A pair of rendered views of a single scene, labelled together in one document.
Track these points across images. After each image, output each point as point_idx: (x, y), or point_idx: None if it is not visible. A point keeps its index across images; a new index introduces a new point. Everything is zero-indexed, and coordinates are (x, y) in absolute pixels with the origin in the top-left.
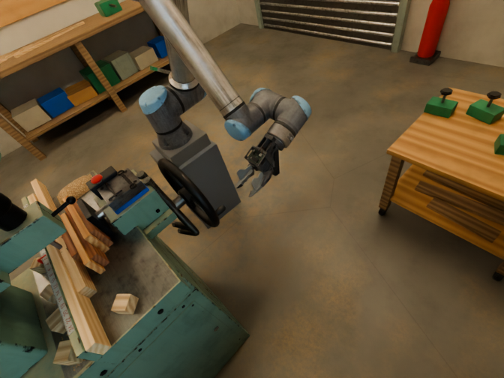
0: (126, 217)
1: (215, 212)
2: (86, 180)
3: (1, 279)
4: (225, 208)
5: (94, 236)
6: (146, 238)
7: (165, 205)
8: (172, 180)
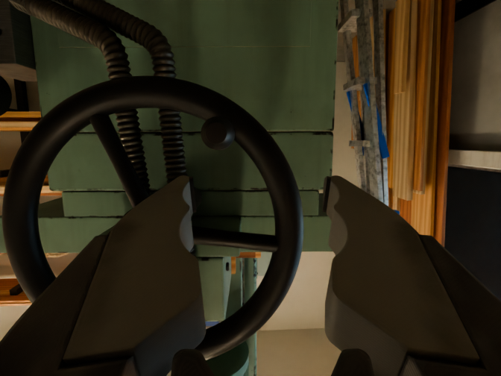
0: (229, 278)
1: (300, 237)
2: (54, 257)
3: (238, 262)
4: (230, 133)
5: (232, 265)
6: (266, 251)
7: (224, 271)
8: (34, 224)
